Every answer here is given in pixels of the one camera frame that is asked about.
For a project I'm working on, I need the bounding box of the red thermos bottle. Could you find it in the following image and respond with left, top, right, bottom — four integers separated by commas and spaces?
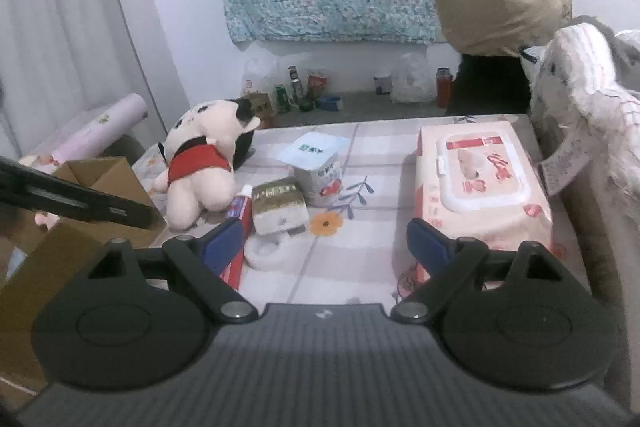
436, 67, 454, 109

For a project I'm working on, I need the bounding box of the white tape roll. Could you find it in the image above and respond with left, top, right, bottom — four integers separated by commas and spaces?
244, 232, 292, 272

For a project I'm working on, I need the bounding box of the white plastic bag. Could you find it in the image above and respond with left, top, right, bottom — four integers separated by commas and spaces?
390, 52, 436, 104

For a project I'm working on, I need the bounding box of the white window curtain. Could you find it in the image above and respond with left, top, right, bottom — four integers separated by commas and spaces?
1, 0, 165, 158

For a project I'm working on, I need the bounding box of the small brown cardboard box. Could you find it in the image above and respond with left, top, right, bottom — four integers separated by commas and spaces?
244, 92, 274, 129

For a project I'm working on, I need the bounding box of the white wet wipes pack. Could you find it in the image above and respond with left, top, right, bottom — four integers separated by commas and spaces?
416, 119, 567, 260

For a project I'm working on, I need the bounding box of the white tissue pack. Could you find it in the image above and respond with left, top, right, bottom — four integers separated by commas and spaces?
276, 131, 349, 208

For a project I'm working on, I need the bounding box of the white fringed blanket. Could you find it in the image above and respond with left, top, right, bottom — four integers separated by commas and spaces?
532, 16, 639, 221

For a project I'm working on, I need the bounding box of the green patterned tissue pack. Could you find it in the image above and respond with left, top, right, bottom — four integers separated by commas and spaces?
252, 176, 309, 235

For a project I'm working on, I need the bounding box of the red white toothpaste tube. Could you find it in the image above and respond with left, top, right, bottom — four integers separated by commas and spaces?
217, 184, 253, 291

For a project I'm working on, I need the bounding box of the pink padded bench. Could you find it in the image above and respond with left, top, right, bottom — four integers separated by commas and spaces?
18, 93, 148, 173

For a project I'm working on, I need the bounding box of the plush doll red bib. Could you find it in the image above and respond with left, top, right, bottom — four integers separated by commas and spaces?
152, 98, 260, 231

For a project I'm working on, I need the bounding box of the large brown cardboard box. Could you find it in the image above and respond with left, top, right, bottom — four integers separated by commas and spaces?
0, 156, 166, 403

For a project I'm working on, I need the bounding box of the checked bed sheet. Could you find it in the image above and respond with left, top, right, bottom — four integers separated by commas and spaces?
236, 117, 590, 311

